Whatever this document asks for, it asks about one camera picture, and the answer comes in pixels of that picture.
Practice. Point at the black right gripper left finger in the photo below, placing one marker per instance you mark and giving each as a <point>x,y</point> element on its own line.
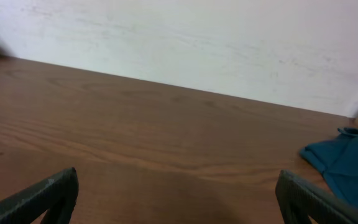
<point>54,198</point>

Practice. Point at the teal blue t-shirt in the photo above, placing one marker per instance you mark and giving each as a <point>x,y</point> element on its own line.
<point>337,162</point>

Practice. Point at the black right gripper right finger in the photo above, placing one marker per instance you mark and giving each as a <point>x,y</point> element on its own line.
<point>302,202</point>

